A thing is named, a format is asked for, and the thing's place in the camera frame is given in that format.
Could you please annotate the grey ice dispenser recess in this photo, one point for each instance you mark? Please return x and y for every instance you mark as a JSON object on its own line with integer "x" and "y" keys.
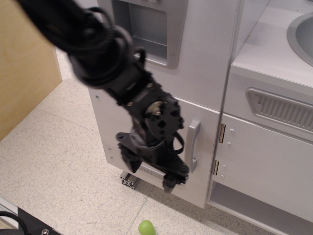
{"x": 156, "y": 25}

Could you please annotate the grey toy sink basin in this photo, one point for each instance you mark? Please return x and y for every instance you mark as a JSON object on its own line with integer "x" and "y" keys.
{"x": 300, "y": 37}

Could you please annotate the upper brass hinge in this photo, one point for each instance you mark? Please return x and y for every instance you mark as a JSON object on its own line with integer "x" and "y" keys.
{"x": 221, "y": 133}

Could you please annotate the silver fridge door handle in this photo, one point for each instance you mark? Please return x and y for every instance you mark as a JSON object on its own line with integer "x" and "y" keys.
{"x": 192, "y": 133}

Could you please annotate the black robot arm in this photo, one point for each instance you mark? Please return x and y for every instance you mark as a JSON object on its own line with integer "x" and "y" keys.
{"x": 103, "y": 57}

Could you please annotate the aluminium profile foot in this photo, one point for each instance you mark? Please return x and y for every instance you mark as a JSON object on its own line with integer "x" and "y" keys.
{"x": 129, "y": 180}

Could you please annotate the lower brass hinge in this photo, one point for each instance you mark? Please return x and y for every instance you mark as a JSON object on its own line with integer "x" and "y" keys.
{"x": 216, "y": 166}

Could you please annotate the aluminium extrusion rail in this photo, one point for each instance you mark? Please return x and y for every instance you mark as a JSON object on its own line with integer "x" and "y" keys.
{"x": 7, "y": 222}

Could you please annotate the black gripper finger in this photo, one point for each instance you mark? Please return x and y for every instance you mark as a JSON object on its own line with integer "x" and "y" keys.
{"x": 131, "y": 158}
{"x": 171, "y": 180}

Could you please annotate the brass hinge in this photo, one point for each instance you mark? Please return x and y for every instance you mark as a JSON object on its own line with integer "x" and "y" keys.
{"x": 216, "y": 166}
{"x": 221, "y": 133}

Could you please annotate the green toy ball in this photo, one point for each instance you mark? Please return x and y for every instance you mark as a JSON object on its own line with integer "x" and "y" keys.
{"x": 146, "y": 228}

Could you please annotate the plywood panel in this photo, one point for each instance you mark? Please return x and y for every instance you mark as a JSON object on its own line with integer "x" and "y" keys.
{"x": 29, "y": 69}

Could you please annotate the grey vent panel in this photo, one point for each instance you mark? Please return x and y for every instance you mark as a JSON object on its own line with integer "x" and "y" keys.
{"x": 284, "y": 110}

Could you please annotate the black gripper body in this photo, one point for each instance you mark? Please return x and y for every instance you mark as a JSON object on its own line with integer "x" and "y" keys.
{"x": 160, "y": 154}

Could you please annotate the white toy fridge cabinet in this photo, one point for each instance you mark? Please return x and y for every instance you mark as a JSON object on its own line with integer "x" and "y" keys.
{"x": 199, "y": 81}

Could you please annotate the white toy kitchen counter unit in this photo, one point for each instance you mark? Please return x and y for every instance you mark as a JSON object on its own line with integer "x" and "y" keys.
{"x": 265, "y": 173}

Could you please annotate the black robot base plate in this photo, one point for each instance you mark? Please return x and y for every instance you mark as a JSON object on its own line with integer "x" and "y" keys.
{"x": 34, "y": 225}

